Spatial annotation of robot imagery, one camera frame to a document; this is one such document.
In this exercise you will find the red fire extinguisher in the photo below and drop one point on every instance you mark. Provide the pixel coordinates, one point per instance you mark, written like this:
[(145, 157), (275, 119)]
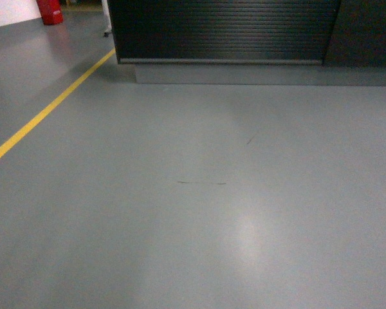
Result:
[(50, 11)]

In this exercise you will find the black slatted checkout counter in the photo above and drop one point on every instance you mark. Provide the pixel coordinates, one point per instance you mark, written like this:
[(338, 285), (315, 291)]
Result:
[(318, 43)]

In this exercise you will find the white wheeled stand leg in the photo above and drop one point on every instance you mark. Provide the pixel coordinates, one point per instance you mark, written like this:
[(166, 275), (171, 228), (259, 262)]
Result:
[(108, 29)]

